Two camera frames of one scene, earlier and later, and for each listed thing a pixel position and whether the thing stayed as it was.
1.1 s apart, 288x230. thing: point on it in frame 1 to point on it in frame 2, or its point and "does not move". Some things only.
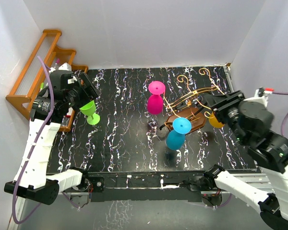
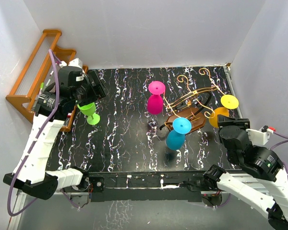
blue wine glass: (175, 138) does not move
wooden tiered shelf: (45, 58) does not move
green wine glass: (89, 109) does not move
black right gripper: (219, 102) to (240, 122)
